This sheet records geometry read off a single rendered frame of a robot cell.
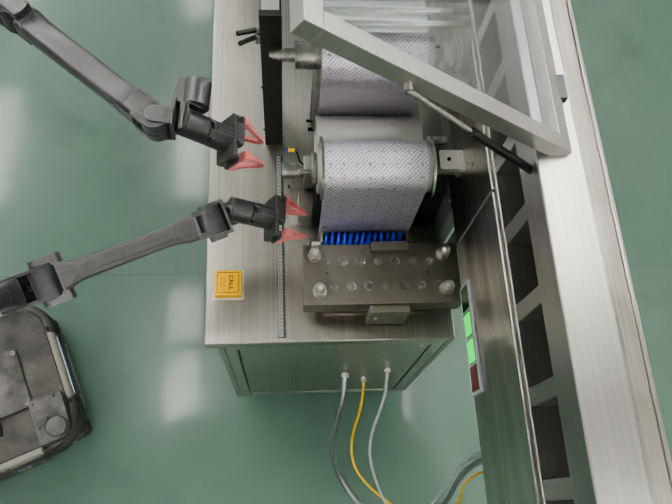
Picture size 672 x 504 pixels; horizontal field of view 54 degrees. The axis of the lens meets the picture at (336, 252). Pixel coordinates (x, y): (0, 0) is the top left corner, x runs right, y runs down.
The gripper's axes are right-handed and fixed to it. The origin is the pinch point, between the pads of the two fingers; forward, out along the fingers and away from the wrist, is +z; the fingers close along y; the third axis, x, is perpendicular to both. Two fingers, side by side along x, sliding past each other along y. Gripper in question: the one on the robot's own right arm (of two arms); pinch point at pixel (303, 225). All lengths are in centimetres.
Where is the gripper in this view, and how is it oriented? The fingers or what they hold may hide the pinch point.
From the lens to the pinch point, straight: 163.7
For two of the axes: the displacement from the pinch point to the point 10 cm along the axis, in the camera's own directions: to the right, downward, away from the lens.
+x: 5.1, -3.0, -8.1
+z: 8.6, 1.8, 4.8
